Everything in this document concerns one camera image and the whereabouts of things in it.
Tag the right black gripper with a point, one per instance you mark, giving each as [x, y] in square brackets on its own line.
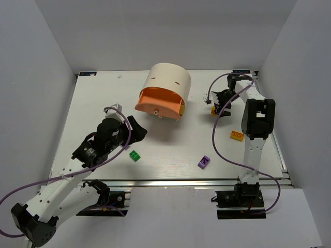
[222, 98]

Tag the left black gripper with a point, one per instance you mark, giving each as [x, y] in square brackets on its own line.
[128, 129]

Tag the small yellow lego brick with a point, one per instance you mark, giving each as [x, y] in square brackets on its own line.
[213, 111]

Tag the long yellow lego brick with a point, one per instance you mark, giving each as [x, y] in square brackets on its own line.
[237, 136]

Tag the orange top drawer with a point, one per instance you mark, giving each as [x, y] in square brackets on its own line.
[159, 101]

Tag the cream drawer cabinet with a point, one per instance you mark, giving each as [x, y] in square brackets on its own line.
[171, 77]

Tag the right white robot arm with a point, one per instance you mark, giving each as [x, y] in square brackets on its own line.
[257, 124]

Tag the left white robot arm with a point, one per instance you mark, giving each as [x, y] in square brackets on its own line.
[40, 217]

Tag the green lego brick lower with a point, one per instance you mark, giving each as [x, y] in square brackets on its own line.
[134, 155]

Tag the yellow middle drawer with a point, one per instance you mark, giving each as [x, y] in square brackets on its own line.
[182, 108]

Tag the purple lego brick right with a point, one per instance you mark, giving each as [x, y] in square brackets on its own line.
[204, 162]

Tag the blue label left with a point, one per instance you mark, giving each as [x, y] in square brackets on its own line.
[88, 73]

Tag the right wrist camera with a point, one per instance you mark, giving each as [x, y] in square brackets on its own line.
[211, 98]

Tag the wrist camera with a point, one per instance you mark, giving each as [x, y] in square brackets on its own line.
[114, 112]
[211, 98]

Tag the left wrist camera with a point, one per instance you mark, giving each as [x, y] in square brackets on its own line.
[114, 112]

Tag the aluminium rail front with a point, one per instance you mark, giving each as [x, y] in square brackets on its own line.
[171, 183]

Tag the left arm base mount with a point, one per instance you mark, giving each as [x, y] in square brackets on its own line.
[114, 203]

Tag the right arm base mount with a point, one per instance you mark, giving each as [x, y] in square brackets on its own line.
[231, 208]

